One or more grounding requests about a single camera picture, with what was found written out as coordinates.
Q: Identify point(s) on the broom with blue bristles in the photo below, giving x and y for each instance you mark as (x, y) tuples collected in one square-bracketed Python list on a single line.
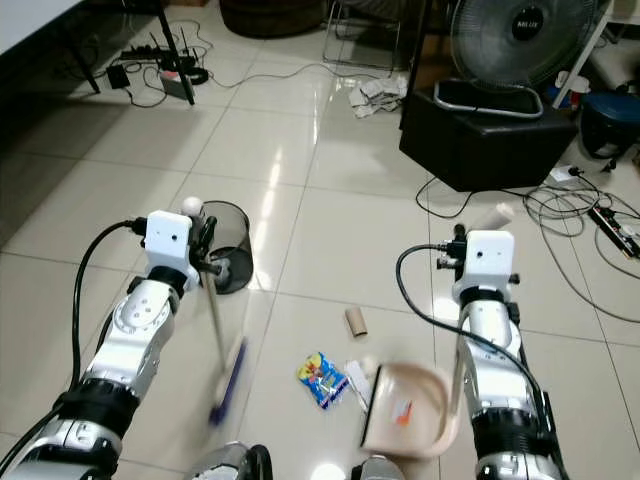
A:
[(230, 385)]

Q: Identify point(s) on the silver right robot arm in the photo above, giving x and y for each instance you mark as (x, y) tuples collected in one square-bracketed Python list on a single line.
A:
[(495, 350)]

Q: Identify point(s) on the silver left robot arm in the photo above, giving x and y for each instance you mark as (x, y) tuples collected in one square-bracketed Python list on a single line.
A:
[(135, 335)]

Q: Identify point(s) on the grey floor fan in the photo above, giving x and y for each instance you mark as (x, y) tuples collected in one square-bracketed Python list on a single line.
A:
[(525, 35)]

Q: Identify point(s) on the black mesh waste bin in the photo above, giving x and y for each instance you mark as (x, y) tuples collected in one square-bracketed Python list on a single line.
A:
[(238, 240)]

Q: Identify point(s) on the black box stool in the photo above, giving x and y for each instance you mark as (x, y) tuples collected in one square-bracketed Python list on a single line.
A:
[(485, 150)]

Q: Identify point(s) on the brown cardboard tube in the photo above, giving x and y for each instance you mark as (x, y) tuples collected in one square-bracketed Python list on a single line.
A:
[(356, 321)]

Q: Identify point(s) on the white plug adapter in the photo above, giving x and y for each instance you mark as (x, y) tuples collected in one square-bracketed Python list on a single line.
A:
[(565, 174)]

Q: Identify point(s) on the white paper scrap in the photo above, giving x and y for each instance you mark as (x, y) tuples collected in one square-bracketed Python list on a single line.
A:
[(358, 380)]

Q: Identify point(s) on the small orange scrap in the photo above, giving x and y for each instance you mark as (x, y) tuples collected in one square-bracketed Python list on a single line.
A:
[(403, 412)]

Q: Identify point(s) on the black power strip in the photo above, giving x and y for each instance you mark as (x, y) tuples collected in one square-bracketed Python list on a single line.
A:
[(615, 230)]

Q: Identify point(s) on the crumpled white cloth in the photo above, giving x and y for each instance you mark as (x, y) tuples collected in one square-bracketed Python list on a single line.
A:
[(378, 96)]

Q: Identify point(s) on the blue snack packet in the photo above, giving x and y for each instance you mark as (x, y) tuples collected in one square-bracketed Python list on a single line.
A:
[(323, 380)]

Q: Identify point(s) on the black power adapter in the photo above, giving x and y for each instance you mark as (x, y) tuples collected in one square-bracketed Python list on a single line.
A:
[(119, 76)]

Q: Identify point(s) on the black table leg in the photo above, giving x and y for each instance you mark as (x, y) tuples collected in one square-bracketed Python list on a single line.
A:
[(177, 50)]

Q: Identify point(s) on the black router with antennas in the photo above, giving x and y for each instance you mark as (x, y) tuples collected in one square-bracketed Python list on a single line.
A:
[(150, 55)]

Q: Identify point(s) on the white cup with red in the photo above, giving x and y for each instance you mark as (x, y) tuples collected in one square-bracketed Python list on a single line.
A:
[(578, 94)]

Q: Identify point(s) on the dark blue round stool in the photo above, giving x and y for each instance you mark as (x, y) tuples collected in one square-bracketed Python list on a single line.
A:
[(610, 120)]

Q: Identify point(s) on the robot left leg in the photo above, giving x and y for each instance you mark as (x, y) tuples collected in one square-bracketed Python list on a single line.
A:
[(232, 462)]

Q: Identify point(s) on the robot leg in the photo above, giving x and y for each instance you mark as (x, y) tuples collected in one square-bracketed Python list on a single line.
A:
[(380, 468), (232, 462)]

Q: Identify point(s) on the robot right leg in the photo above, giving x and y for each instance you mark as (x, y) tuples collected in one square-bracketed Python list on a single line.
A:
[(380, 468)]

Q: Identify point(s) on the brown round barrel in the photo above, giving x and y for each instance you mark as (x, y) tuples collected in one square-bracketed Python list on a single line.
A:
[(270, 16)]

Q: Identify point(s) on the white slanted pole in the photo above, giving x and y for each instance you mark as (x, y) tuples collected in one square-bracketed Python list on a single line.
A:
[(582, 50)]

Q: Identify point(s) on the white table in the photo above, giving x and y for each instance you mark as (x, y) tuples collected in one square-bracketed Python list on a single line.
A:
[(30, 15)]

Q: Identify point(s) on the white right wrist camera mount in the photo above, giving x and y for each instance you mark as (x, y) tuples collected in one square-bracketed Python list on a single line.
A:
[(485, 262)]

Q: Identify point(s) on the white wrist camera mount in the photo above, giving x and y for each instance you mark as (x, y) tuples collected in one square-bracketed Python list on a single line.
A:
[(485, 262), (170, 245)]

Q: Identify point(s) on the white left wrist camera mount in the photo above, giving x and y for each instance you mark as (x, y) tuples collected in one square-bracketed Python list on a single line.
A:
[(170, 245)]

